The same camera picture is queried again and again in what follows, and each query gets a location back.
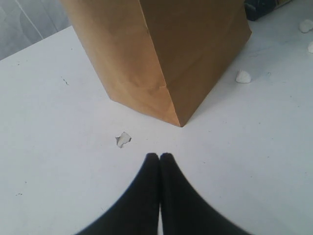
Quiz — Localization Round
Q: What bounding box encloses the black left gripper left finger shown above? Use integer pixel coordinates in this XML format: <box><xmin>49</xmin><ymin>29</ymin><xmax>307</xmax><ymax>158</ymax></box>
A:
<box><xmin>78</xmin><ymin>153</ymin><xmax>160</xmax><ymax>235</ymax></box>

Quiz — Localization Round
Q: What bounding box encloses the spaghetti pasta packet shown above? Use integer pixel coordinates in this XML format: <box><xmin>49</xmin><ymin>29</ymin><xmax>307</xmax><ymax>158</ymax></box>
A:
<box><xmin>244</xmin><ymin>0</ymin><xmax>291</xmax><ymax>21</ymax></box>

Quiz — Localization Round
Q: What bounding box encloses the brown paper bag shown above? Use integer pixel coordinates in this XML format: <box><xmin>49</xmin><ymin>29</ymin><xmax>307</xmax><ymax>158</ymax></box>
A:
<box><xmin>62</xmin><ymin>0</ymin><xmax>251</xmax><ymax>127</ymax></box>

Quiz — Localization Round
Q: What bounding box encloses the clear plastic scrap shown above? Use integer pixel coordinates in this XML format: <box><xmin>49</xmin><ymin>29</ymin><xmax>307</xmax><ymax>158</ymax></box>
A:
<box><xmin>115</xmin><ymin>132</ymin><xmax>132</xmax><ymax>148</ymax></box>

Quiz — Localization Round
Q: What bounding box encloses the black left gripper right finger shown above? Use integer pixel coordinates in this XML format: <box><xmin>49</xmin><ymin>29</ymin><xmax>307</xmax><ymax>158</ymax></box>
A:
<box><xmin>160</xmin><ymin>153</ymin><xmax>248</xmax><ymax>235</ymax></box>

